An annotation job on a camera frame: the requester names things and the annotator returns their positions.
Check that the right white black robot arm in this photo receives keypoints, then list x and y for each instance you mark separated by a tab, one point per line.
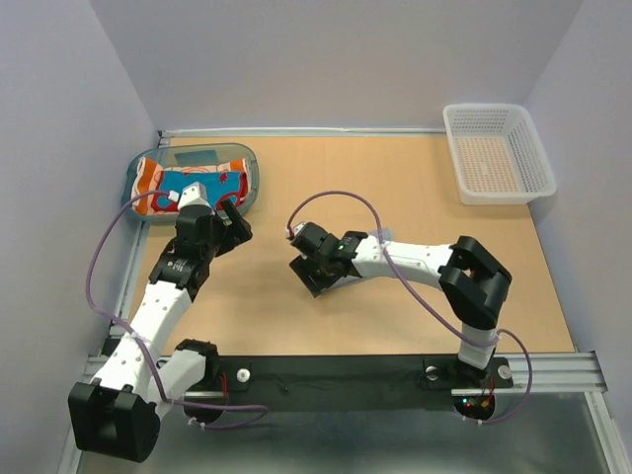
475	284

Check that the grey cloth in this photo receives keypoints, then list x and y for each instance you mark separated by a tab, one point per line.
369	261

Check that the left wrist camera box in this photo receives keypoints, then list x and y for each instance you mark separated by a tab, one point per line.
194	194

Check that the red and blue cloth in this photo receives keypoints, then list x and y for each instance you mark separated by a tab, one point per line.
220	186

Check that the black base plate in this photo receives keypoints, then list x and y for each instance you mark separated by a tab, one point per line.
355	396

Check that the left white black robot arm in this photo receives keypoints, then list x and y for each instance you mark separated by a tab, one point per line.
119	412

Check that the aluminium frame rail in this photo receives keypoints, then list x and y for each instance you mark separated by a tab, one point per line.
540	373

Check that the teal translucent plastic tub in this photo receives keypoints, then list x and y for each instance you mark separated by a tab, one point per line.
199	154

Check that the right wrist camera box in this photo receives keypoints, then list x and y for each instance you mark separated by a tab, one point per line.
292	231

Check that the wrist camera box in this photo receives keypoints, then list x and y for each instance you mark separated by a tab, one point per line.
292	231
194	194

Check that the white perforated plastic basket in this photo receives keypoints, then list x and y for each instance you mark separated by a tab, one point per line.
497	155

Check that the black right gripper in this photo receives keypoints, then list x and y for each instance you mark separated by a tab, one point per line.
302	265

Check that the orange and white towel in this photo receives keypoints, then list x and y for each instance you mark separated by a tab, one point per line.
146	170

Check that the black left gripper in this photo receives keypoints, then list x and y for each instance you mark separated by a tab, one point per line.
239	231

